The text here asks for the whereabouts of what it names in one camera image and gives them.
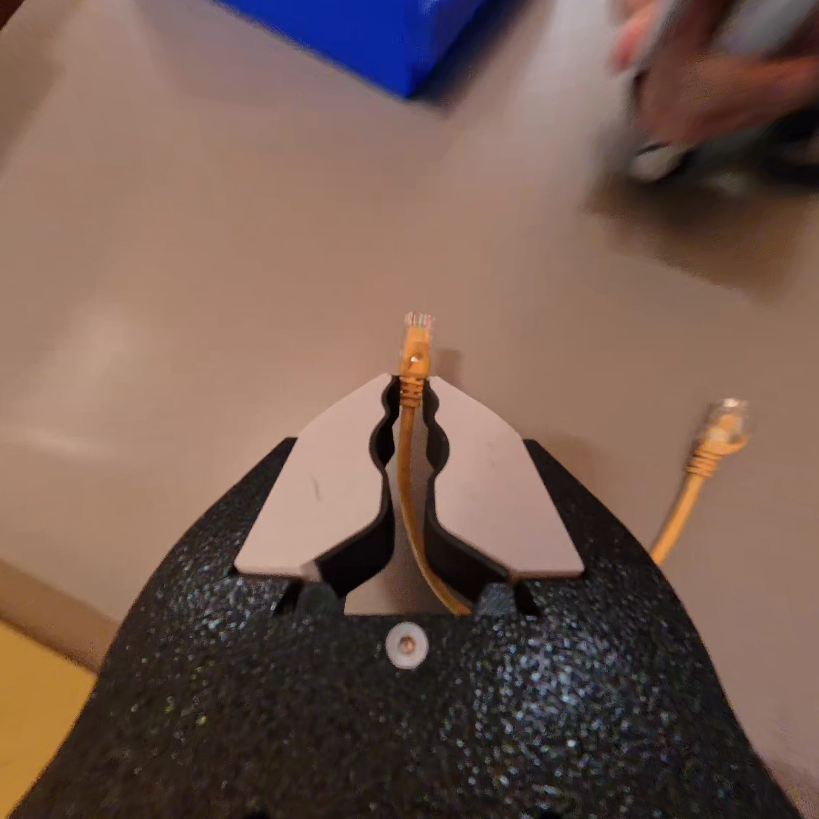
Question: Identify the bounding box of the yellow ethernet cable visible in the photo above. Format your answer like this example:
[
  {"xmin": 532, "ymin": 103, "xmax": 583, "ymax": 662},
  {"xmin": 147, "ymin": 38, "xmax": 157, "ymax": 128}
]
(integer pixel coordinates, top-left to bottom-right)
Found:
[{"xmin": 397, "ymin": 311, "xmax": 751, "ymax": 616}]

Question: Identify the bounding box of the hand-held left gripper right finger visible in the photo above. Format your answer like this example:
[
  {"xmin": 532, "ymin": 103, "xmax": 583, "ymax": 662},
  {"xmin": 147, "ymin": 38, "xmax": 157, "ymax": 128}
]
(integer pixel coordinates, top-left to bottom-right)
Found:
[{"xmin": 422, "ymin": 375, "xmax": 586, "ymax": 604}]

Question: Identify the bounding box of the blue plastic bin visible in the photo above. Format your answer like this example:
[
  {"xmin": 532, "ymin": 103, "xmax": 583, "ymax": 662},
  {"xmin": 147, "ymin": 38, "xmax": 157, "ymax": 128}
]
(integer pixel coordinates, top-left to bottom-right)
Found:
[{"xmin": 216, "ymin": 0, "xmax": 516, "ymax": 101}]

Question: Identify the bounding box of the person's right hand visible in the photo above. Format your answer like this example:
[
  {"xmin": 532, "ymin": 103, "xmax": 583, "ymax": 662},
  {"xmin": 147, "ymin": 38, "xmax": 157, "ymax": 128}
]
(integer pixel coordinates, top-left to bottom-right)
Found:
[{"xmin": 610, "ymin": 0, "xmax": 819, "ymax": 147}]

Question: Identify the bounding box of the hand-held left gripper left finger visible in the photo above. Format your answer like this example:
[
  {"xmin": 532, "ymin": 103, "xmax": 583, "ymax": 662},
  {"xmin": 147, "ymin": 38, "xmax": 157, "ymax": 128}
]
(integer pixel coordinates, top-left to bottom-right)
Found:
[{"xmin": 232, "ymin": 373, "xmax": 396, "ymax": 597}]

